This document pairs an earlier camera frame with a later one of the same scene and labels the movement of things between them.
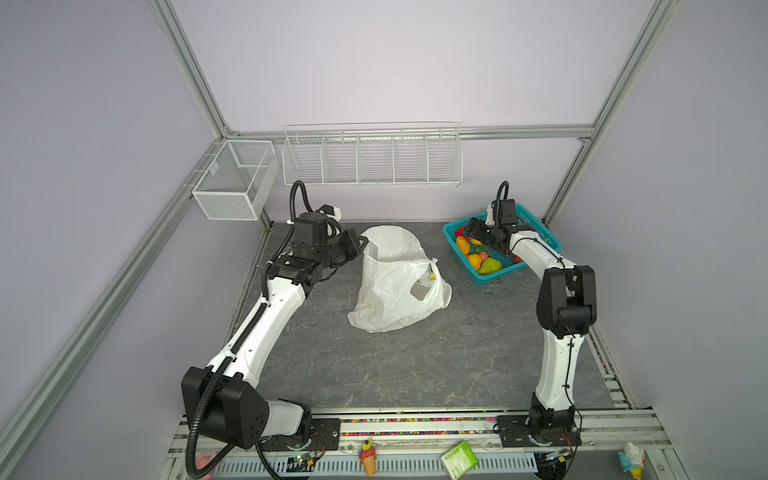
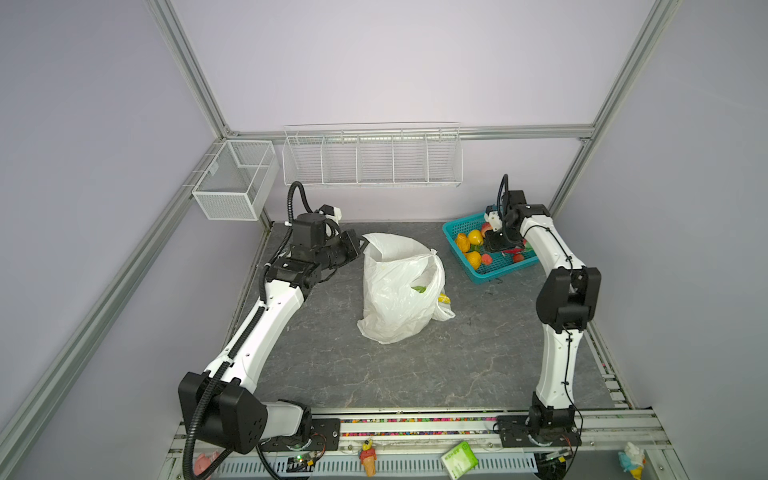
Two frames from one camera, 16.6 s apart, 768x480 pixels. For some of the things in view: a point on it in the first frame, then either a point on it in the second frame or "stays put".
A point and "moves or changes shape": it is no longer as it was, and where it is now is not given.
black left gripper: (349, 236) stays put
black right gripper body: (482, 231) → (501, 241)
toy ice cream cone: (368, 456) stays put
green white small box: (460, 460) stays put
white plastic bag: (400, 282) moves or changes shape
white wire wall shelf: (420, 154) stays put
